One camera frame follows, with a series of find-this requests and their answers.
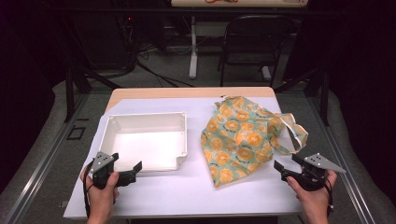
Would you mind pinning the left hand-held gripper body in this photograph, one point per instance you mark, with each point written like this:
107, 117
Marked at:
101, 161

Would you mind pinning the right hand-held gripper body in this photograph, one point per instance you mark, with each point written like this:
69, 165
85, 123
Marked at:
313, 175

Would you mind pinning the white plastic box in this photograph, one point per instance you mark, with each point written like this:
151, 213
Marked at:
146, 146

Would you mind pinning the orange print tote bag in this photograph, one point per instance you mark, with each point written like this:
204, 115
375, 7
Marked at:
239, 140

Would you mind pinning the person's right hand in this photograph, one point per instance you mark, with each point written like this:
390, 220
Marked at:
316, 202

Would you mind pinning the person's left hand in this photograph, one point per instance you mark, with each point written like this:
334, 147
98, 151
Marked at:
99, 200

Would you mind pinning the white table mat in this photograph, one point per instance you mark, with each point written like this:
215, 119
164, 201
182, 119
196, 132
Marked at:
174, 196

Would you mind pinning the black metal stand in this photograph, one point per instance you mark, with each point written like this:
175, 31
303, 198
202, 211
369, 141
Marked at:
320, 90
74, 84

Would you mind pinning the white desk foot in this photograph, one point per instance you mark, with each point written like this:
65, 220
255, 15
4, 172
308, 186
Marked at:
266, 73

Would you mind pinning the dark computer case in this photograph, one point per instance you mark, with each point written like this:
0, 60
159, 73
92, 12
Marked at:
102, 40

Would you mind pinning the black folding chair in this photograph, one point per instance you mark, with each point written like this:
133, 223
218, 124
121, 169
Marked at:
255, 40

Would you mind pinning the white desk leg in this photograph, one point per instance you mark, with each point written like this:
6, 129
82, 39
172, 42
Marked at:
193, 46

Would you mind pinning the aluminium floor rail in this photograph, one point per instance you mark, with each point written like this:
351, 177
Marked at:
342, 161
46, 155

